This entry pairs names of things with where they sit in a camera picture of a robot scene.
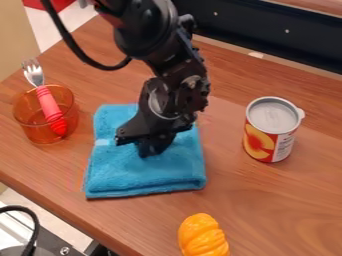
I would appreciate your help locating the blue cloth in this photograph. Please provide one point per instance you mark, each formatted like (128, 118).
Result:
(147, 170)

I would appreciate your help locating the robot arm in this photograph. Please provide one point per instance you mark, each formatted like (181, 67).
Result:
(147, 26)

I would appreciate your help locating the orange clear cup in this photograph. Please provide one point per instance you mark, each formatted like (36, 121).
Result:
(33, 123)

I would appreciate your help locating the can with peach label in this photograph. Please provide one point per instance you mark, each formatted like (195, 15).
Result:
(269, 133)

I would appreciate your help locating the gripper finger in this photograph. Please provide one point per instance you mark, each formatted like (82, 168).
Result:
(123, 140)
(153, 146)

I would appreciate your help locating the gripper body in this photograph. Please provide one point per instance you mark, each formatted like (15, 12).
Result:
(171, 100)

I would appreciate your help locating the orange toy mandarin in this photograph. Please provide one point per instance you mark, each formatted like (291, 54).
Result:
(202, 236)

